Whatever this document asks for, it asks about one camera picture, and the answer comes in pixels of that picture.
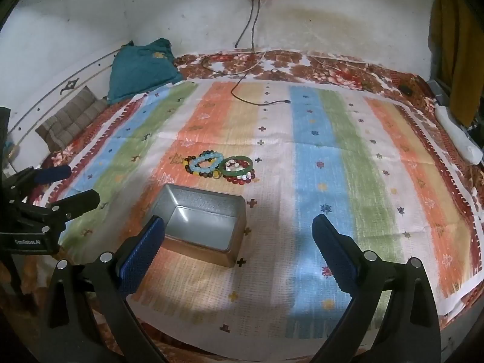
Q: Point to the teal pillow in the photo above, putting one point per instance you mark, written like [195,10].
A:
[140,69]

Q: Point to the striped colourful bed cloth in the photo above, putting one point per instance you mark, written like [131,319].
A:
[373,166]

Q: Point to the mustard hanging cloth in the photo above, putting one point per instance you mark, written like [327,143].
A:
[456,40]

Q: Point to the red floral bedsheet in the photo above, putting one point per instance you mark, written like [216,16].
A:
[277,65]

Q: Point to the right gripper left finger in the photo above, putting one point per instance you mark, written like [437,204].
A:
[72,333]

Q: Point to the green jade bangle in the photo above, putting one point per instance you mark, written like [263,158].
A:
[234,166]

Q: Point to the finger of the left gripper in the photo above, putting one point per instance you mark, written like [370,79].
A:
[62,211]
[51,173]

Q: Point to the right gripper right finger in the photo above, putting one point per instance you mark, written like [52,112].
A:
[409,331]

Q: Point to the small black object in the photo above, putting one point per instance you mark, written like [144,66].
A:
[406,90]

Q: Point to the silver metal tin box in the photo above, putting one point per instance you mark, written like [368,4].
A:
[201,224]

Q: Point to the white rolled object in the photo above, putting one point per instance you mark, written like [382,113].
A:
[467,149]

